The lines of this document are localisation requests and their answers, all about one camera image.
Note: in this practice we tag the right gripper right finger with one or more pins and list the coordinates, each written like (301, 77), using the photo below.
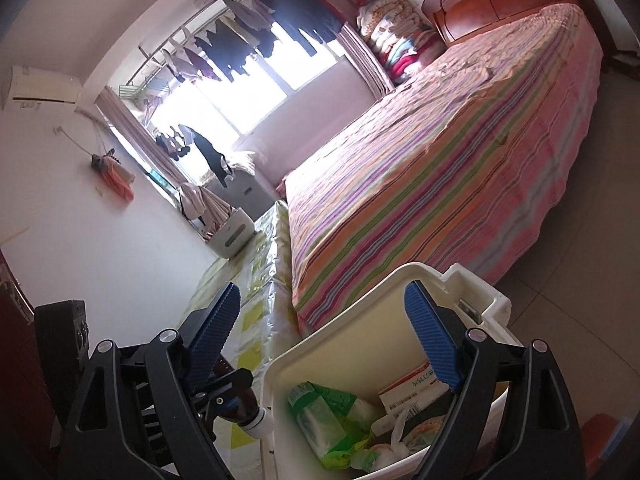
(538, 436)

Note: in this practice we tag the hanging dark clothes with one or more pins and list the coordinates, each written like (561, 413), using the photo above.
(293, 37)

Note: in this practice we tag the striped bed with sheet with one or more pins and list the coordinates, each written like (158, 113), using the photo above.
(459, 165)

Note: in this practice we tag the red white paper box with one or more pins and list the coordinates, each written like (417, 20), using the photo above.
(420, 385)

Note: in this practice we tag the white storage box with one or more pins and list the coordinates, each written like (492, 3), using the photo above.
(233, 235)

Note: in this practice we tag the white appliance by window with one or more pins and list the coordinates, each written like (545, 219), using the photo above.
(252, 193)

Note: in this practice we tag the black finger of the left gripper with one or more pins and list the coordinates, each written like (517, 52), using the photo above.
(205, 400)

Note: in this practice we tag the white plastic trash bin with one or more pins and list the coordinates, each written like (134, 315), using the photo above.
(364, 349)

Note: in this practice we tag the yellow checkered table cover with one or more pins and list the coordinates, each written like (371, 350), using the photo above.
(267, 324)

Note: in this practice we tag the stack of folded quilts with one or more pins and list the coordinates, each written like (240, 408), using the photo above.
(401, 39)

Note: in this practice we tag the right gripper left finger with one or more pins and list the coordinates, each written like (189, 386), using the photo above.
(168, 371)

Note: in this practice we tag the pink cloth on wall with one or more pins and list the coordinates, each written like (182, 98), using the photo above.
(114, 175)

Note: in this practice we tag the white air conditioner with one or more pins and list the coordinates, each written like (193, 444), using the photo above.
(30, 88)

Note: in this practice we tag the green plastic bag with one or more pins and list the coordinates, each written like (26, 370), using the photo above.
(336, 424)

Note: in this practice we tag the pink curtain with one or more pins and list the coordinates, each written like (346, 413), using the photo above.
(365, 62)

